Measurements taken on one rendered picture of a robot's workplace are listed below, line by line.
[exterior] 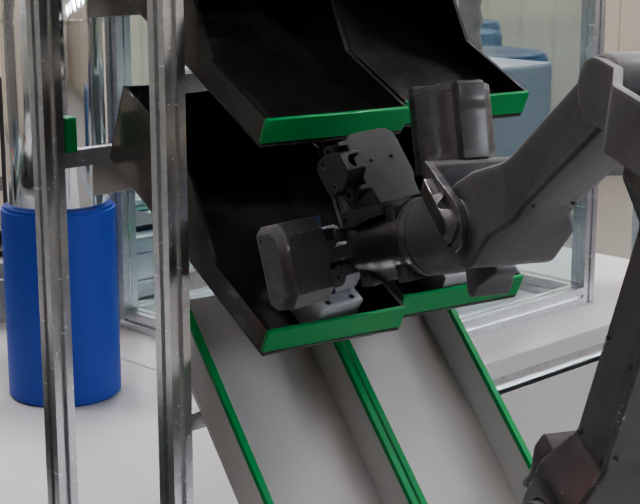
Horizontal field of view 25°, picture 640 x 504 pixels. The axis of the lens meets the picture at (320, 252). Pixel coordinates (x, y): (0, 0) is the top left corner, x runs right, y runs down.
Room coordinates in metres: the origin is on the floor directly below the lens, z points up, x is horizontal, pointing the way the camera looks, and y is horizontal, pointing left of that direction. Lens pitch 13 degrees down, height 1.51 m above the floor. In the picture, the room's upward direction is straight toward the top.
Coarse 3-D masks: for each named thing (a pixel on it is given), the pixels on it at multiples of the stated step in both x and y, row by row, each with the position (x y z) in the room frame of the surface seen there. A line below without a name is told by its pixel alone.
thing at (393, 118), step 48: (144, 0) 1.21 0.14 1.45; (192, 0) 1.14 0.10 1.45; (240, 0) 1.28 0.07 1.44; (288, 0) 1.26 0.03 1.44; (192, 48) 1.14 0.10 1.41; (240, 48) 1.20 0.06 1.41; (288, 48) 1.22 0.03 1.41; (336, 48) 1.20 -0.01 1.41; (240, 96) 1.08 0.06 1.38; (288, 96) 1.14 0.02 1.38; (336, 96) 1.16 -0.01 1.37; (384, 96) 1.15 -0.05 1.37; (288, 144) 1.07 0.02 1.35
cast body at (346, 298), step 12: (324, 228) 1.12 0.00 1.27; (336, 228) 1.12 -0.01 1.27; (348, 276) 1.10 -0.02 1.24; (336, 288) 1.10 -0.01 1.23; (348, 288) 1.11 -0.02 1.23; (336, 300) 1.09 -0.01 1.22; (348, 300) 1.10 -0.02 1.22; (360, 300) 1.10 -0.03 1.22; (300, 312) 1.10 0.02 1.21; (312, 312) 1.09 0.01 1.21; (324, 312) 1.08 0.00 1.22; (336, 312) 1.09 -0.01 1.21; (348, 312) 1.10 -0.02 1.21
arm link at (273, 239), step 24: (384, 216) 1.02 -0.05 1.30; (264, 240) 1.01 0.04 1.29; (288, 240) 1.00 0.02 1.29; (312, 240) 1.01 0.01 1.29; (360, 240) 1.03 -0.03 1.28; (384, 240) 1.01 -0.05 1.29; (264, 264) 1.01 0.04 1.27; (288, 264) 1.00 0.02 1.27; (312, 264) 1.01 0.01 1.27; (360, 264) 1.04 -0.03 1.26; (384, 264) 1.02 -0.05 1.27; (408, 264) 1.00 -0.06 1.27; (288, 288) 1.00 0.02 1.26; (312, 288) 1.00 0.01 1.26
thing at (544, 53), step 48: (528, 0) 2.33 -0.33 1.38; (576, 0) 2.42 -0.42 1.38; (144, 48) 2.26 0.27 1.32; (528, 48) 2.34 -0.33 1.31; (576, 48) 2.42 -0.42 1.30; (528, 96) 2.34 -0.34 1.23; (144, 240) 2.27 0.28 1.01; (576, 240) 2.44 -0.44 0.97; (144, 288) 2.27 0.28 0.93; (528, 288) 2.35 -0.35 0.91
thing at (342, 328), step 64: (128, 128) 1.24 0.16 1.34; (192, 128) 1.30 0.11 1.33; (192, 192) 1.15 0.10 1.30; (256, 192) 1.27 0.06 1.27; (320, 192) 1.22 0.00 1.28; (192, 256) 1.15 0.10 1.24; (256, 256) 1.18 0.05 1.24; (256, 320) 1.07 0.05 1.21; (320, 320) 1.08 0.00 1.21; (384, 320) 1.12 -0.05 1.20
